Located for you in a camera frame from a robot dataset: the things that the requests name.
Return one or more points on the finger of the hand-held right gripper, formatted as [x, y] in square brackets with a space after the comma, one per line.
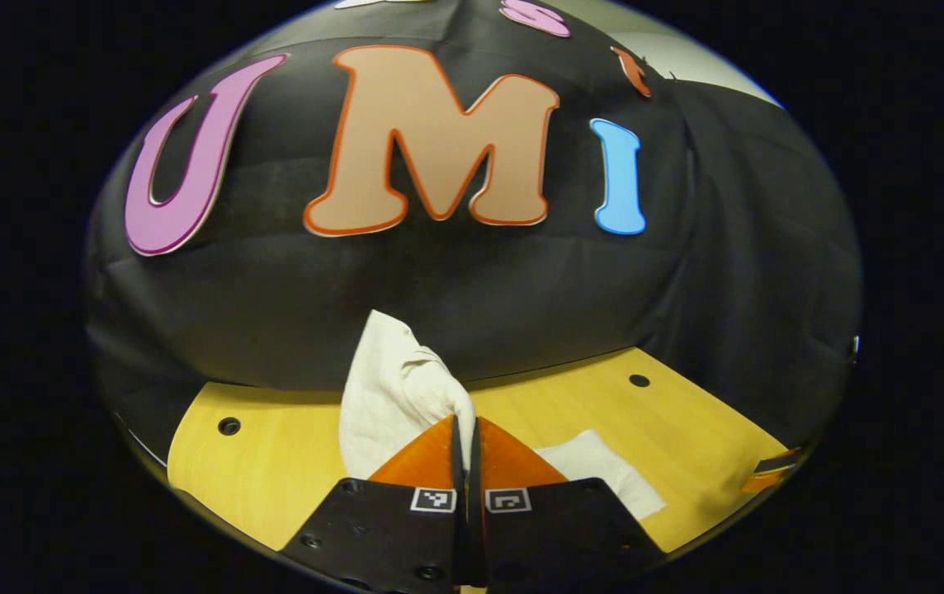
[769, 472]

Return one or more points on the white jeans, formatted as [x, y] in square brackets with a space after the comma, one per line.
[389, 388]

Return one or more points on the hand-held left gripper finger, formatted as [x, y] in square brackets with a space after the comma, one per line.
[460, 528]
[477, 528]

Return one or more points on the black backdrop cloth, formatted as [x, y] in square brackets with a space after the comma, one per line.
[439, 289]

